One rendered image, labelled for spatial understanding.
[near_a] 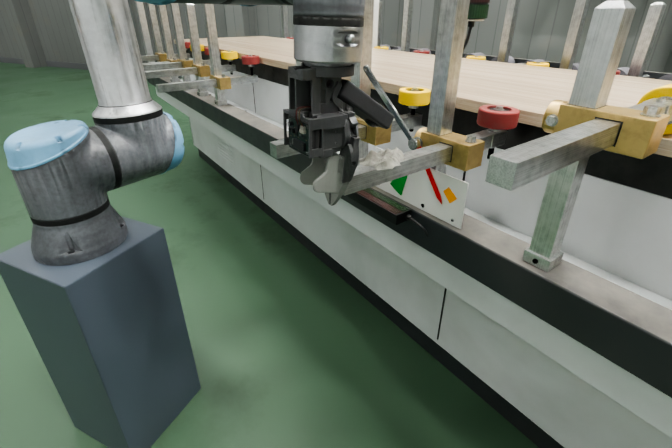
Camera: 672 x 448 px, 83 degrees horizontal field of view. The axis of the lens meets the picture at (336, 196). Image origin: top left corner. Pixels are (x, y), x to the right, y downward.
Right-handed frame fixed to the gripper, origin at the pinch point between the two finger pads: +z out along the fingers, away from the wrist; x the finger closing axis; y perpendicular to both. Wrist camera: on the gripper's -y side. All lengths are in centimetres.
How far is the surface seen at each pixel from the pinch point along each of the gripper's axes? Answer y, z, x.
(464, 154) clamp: -26.0, -3.6, 4.1
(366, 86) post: -28.3, -11.0, -27.5
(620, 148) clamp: -25.9, -11.3, 27.1
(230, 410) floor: 11, 83, -35
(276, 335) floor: -14, 82, -53
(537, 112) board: -47.6, -9.2, 4.8
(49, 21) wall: 13, -2, -974
